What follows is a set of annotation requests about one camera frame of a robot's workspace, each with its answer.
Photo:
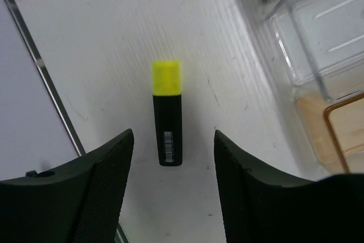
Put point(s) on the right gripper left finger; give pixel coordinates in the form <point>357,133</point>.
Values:
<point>79,201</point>

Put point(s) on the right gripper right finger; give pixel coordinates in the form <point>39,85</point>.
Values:
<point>260,203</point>

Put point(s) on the yellow highlighter marker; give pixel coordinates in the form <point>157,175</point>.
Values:
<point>166,94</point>

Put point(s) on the amber transparent tray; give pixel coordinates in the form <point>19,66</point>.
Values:
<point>335,131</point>

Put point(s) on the clear transparent tray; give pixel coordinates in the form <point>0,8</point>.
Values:
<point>321,43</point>

